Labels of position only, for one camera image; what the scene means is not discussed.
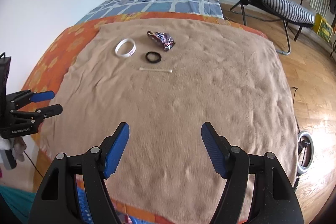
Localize blue plastic waste basket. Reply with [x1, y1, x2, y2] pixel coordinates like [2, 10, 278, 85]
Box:
[76, 180, 93, 223]

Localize teal plastic stool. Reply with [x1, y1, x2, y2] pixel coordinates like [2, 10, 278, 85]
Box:
[1, 185, 35, 223]

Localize white silicone wristband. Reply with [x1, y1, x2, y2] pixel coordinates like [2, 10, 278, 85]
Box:
[114, 38, 137, 58]

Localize beige fleece blanket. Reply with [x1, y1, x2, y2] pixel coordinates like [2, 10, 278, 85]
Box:
[41, 18, 297, 223]

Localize cotton swab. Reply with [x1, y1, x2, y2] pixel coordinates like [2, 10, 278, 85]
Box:
[139, 67, 173, 73]

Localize dark crumpled snack wrapper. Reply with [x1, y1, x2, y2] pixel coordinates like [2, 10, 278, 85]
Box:
[147, 31, 175, 52]

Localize yellow crate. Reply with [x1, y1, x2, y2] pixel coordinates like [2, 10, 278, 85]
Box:
[313, 14, 334, 43]

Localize striped chair cushion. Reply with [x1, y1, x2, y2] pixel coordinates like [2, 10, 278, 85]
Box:
[260, 0, 314, 25]

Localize blue checked bed cover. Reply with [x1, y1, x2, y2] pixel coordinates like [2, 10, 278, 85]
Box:
[79, 0, 224, 23]

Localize black hair tie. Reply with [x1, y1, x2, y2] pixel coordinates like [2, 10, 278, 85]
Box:
[145, 50, 162, 64]

